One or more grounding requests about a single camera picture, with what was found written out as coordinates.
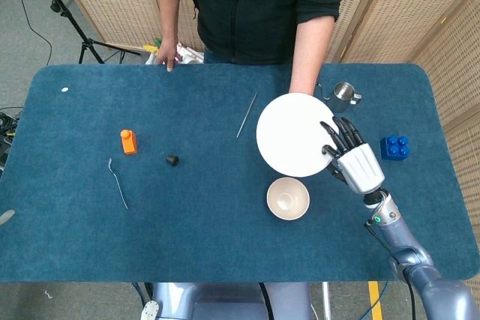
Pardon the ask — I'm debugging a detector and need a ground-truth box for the person's left hand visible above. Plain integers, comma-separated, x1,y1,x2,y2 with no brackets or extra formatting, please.
288,79,319,97

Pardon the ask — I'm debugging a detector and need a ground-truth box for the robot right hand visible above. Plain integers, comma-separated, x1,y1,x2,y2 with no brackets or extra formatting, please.
319,116,386,194

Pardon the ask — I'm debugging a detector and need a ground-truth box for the person's right hand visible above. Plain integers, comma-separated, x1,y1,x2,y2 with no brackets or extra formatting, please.
154,37,184,73

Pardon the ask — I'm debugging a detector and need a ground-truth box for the white round plate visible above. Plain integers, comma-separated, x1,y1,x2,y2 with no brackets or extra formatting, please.
256,92,341,178

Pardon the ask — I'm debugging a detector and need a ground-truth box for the person's right forearm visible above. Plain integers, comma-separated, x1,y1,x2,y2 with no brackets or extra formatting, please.
159,0,181,42

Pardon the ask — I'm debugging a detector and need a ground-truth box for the person's left forearm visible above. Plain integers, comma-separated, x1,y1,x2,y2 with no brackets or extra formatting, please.
290,12,337,83

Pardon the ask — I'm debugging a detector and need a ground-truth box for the person's torso in black top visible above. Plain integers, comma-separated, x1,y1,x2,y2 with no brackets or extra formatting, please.
151,0,357,65

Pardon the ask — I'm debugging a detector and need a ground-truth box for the yellow green plastic object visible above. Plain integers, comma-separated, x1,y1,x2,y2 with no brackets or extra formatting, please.
143,37,163,54

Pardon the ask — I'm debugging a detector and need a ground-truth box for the white plastic items box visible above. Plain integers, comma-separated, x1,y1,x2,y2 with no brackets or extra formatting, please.
144,43,206,66

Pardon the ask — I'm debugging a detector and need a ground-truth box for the wicker folding screen panel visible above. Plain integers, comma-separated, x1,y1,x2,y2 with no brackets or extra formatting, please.
407,0,480,293
340,0,480,66
175,0,206,53
48,0,167,53
325,0,395,64

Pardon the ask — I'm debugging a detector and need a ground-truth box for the blue toy building block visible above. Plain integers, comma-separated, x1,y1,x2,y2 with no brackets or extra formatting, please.
379,134,411,161

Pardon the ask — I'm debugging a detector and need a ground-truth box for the stainless steel cup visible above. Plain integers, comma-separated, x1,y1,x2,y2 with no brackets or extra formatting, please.
331,82,364,114

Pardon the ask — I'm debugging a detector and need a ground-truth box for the dark thin chopstick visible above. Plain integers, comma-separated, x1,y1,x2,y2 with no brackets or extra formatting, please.
235,91,259,139

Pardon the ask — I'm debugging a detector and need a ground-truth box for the beige bowl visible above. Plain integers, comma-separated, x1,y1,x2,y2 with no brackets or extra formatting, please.
266,177,311,221

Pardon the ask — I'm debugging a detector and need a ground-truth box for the black tripod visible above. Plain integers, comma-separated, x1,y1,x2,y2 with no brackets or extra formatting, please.
29,0,142,64

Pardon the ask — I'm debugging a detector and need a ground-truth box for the orange plastic bottle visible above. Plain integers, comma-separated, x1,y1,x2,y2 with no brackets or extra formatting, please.
120,129,138,156

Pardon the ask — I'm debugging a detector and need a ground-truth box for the white table leg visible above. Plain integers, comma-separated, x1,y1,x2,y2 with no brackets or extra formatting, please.
321,281,332,320

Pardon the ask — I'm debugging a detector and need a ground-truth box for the blue table cloth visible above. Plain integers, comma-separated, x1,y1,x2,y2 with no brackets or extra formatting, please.
0,63,470,283

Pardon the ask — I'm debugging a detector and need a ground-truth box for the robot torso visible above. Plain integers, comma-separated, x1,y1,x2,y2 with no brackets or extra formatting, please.
140,281,314,320

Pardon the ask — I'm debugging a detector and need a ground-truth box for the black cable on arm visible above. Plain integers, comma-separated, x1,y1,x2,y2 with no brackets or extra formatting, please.
364,221,418,320

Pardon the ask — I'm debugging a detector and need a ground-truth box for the cable bundle on floor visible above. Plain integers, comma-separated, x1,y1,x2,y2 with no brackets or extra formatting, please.
0,106,24,173

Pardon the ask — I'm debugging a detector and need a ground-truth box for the white cable tie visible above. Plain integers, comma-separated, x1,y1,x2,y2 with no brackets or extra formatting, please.
108,157,130,211

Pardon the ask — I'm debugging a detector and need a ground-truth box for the black floor cable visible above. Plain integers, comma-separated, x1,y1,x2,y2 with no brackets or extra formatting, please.
10,0,53,67

